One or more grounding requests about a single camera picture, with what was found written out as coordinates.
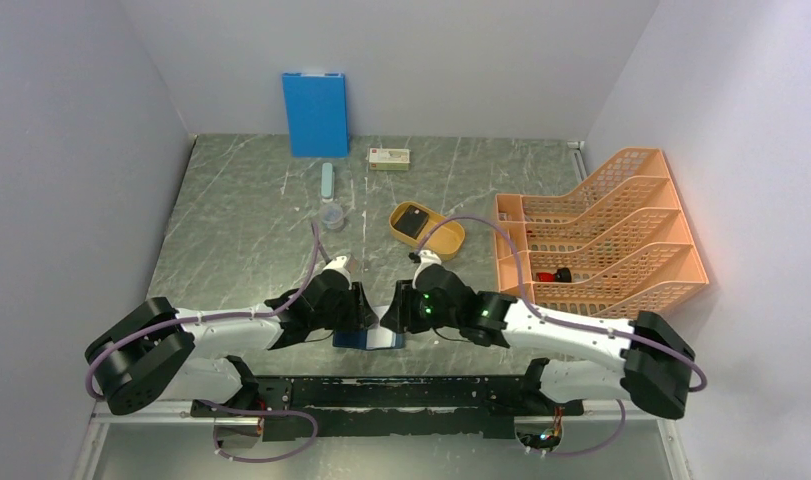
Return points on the black VIP card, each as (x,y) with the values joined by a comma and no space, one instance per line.
(412,222)

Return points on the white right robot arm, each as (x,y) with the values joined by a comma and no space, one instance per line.
(643,360)

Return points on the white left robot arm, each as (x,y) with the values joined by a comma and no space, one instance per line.
(161,353)

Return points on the orange plastic file organizer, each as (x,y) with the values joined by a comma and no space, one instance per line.
(622,232)

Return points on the blue upright folder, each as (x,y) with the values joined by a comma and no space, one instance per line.
(316,110)

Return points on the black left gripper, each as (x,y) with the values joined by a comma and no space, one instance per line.
(361,318)

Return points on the navy blue card holder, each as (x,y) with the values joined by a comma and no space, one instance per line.
(375,338)

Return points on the green and white small box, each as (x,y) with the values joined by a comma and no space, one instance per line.
(388,159)

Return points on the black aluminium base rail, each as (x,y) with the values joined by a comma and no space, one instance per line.
(493,407)

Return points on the yellow oval tray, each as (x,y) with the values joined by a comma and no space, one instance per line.
(446,241)

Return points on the clear jar of paper clips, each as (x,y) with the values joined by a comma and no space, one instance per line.
(332,216)

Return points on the red and black object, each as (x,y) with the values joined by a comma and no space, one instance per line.
(560,275)

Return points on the light blue stapler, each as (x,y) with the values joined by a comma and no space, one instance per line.
(327,182)

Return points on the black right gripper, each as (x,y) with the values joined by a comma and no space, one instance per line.
(396,318)

